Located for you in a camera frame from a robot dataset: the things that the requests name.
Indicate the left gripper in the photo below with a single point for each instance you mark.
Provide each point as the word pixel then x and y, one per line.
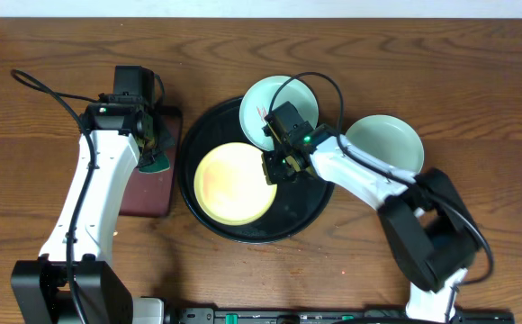
pixel 165 140

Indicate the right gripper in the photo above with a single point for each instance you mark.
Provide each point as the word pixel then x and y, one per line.
pixel 273 176

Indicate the yellow plate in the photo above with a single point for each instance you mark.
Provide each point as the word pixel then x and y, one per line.
pixel 230 184

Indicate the green sponge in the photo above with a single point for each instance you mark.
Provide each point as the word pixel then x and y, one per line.
pixel 159 163

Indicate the light blue plate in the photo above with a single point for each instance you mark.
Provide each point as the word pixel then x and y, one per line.
pixel 254 107
pixel 389 139

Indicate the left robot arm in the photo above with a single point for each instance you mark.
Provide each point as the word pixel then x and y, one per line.
pixel 72 280

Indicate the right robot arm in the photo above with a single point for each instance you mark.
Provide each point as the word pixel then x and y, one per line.
pixel 432 236

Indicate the round black tray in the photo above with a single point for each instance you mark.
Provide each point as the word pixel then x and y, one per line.
pixel 295 207

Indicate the rectangular black tray red mat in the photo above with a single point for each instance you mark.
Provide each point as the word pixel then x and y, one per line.
pixel 149 195

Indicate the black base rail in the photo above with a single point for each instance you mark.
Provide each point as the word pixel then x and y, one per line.
pixel 389 314

